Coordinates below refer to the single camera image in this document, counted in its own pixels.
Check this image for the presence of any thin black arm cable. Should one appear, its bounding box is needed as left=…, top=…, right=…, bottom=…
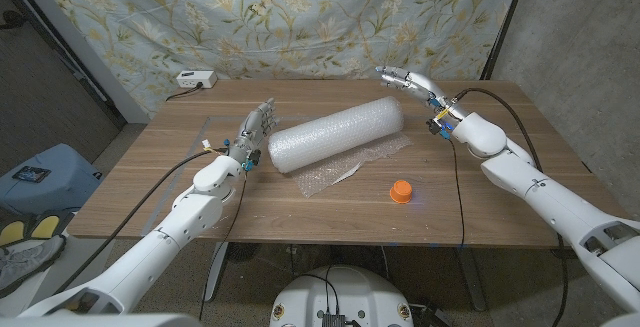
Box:
left=197, top=169, right=249, bottom=322
left=448, top=138, right=466, bottom=249

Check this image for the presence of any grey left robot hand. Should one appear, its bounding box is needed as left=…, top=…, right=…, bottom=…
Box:
left=227, top=97, right=280, bottom=172

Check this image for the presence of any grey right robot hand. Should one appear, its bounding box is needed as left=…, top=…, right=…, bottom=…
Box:
left=374, top=65, right=469, bottom=139

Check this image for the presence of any clear bubble wrap roll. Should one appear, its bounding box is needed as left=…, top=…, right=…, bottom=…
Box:
left=267, top=95, right=414, bottom=199

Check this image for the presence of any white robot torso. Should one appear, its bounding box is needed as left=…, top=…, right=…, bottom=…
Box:
left=269, top=265, right=415, bottom=327

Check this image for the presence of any grey table leg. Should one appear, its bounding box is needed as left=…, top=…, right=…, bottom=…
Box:
left=454, top=246, right=489, bottom=312

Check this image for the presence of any floral butterfly backdrop cloth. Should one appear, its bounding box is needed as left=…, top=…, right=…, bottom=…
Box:
left=29, top=0, right=526, bottom=118

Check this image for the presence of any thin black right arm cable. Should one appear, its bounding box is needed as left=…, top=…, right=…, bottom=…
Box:
left=448, top=138, right=466, bottom=249

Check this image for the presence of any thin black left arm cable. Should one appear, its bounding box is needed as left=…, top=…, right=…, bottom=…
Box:
left=197, top=169, right=249, bottom=322

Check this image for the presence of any black and yellow shoe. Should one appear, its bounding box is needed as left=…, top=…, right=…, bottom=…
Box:
left=0, top=209, right=76, bottom=248

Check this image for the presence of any white power outlet box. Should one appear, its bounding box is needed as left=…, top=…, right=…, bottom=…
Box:
left=175, top=70, right=219, bottom=90

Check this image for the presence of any blue plastic storage case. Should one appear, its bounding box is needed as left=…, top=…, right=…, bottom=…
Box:
left=0, top=142, right=104, bottom=218

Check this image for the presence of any black backdrop stand pole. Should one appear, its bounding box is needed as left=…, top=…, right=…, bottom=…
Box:
left=479, top=0, right=531, bottom=81

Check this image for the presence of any grey sneaker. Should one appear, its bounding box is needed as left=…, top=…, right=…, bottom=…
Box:
left=0, top=235, right=68, bottom=298

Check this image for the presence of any white table leg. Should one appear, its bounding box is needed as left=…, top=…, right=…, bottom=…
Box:
left=201, top=241, right=231, bottom=302

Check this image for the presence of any black torso cable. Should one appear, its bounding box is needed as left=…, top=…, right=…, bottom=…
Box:
left=298, top=265, right=342, bottom=316

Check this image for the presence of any orange plastic cup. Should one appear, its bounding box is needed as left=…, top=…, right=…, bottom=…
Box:
left=389, top=179, right=414, bottom=205

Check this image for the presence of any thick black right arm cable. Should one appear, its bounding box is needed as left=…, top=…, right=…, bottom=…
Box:
left=449, top=86, right=571, bottom=327

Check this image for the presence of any black outlet box cable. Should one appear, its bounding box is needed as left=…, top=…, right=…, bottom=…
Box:
left=165, top=82, right=205, bottom=102

